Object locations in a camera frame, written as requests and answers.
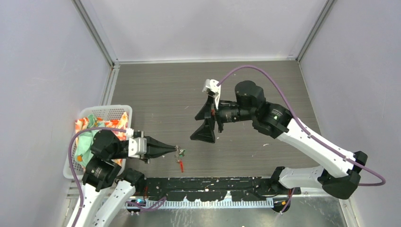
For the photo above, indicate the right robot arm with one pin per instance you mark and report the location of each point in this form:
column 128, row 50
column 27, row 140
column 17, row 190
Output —
column 338, row 170

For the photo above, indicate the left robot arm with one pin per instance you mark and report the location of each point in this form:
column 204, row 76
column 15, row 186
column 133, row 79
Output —
column 104, row 188

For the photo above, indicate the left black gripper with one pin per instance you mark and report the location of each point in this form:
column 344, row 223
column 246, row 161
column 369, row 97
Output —
column 155, row 148

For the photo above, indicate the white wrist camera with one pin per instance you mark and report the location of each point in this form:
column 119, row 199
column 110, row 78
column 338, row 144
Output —
column 137, row 143
column 212, row 88

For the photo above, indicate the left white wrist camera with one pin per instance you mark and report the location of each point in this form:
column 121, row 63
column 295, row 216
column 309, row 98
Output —
column 137, row 143

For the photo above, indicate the green tagged key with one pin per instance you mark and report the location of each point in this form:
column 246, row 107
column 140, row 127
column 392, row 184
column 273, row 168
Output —
column 182, row 152

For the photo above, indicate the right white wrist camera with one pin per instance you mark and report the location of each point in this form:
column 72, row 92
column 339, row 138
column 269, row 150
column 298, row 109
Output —
column 212, row 88

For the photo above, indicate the colourful patterned cloth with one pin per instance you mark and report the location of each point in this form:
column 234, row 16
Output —
column 84, row 141

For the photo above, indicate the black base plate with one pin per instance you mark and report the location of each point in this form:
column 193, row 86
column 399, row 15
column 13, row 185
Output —
column 209, row 188

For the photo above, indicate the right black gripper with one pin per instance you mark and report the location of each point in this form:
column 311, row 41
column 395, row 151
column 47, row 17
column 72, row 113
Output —
column 205, row 131

